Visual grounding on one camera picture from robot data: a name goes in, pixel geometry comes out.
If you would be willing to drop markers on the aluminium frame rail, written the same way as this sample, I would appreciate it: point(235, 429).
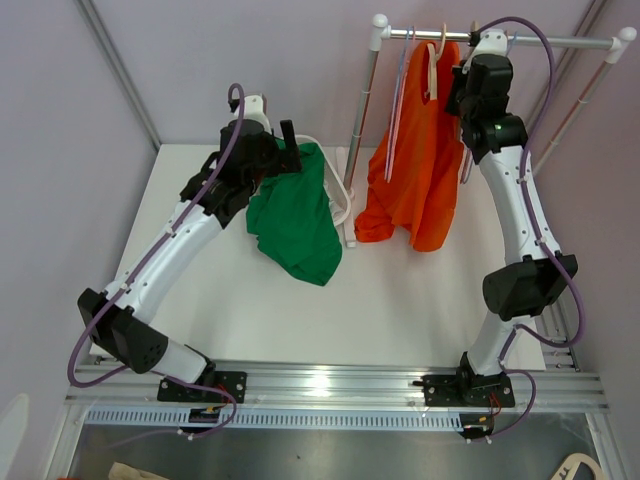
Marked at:
point(355, 388)

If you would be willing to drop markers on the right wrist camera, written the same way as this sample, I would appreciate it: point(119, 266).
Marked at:
point(491, 41)

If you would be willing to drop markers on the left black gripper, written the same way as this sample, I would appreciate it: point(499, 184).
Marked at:
point(287, 159)

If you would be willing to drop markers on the beige wooden hanger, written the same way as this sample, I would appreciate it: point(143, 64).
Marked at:
point(570, 466)
point(435, 53)

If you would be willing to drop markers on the blue pink empty hangers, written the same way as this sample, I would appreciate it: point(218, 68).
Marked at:
point(397, 104)

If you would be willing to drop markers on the white slotted cable duct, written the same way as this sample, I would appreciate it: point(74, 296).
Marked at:
point(274, 418)

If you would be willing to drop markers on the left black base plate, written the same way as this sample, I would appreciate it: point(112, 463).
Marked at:
point(213, 387)

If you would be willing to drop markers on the blue wire hanger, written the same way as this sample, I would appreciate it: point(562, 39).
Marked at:
point(511, 43)

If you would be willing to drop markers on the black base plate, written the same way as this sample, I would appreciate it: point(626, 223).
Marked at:
point(213, 387)
point(466, 391)

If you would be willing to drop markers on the white perforated plastic basket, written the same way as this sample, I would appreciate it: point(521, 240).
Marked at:
point(334, 163)

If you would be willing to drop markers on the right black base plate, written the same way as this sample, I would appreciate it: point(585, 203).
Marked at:
point(466, 391)

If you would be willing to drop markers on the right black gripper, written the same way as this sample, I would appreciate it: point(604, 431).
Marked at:
point(457, 80)

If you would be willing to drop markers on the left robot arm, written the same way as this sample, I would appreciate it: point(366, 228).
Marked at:
point(118, 318)

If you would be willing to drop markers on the pink wire hanger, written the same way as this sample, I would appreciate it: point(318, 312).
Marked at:
point(467, 166)

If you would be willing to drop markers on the bright green t shirt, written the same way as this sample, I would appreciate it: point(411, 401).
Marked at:
point(291, 219)

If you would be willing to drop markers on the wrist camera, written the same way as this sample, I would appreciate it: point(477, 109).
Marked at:
point(491, 41)
point(252, 107)

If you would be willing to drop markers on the orange t shirt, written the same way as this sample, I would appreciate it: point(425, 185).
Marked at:
point(422, 195)

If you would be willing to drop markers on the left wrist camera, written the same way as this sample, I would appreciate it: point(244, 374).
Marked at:
point(252, 107)

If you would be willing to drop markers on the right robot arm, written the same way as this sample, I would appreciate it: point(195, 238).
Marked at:
point(535, 270)

